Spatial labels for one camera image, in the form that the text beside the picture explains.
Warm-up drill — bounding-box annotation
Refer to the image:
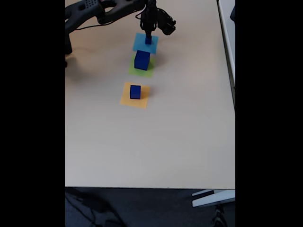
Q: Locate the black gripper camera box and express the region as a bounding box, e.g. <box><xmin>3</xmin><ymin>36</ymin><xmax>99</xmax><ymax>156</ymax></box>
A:
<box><xmin>157</xmin><ymin>11</ymin><xmax>177</xmax><ymax>36</ymax></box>

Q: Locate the blue paper square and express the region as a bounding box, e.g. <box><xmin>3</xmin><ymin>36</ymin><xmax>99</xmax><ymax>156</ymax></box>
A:
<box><xmin>132</xmin><ymin>32</ymin><xmax>160</xmax><ymax>55</ymax></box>

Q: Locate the green paper square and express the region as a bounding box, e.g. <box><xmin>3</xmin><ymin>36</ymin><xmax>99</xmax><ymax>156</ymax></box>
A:
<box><xmin>128</xmin><ymin>56</ymin><xmax>157</xmax><ymax>79</ymax></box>

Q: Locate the white table foot bar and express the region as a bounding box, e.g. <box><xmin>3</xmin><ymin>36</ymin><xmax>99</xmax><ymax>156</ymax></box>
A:
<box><xmin>191</xmin><ymin>189</ymin><xmax>236</xmax><ymax>208</ymax></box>

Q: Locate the black floor cable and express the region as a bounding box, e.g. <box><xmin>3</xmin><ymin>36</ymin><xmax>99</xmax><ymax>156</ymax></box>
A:
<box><xmin>65</xmin><ymin>189</ymin><xmax>124</xmax><ymax>227</ymax></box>

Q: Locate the medium blue cube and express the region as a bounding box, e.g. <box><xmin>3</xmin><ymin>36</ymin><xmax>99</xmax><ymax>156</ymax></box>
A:
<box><xmin>130</xmin><ymin>85</ymin><xmax>142</xmax><ymax>100</ymax></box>

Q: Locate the orange paper square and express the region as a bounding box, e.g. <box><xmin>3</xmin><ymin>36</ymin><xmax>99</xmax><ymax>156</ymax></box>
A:
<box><xmin>120</xmin><ymin>82</ymin><xmax>151</xmax><ymax>109</ymax></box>

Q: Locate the large blue cube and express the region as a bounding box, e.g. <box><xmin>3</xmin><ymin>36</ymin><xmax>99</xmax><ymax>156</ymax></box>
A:
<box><xmin>134</xmin><ymin>50</ymin><xmax>152</xmax><ymax>71</ymax></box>

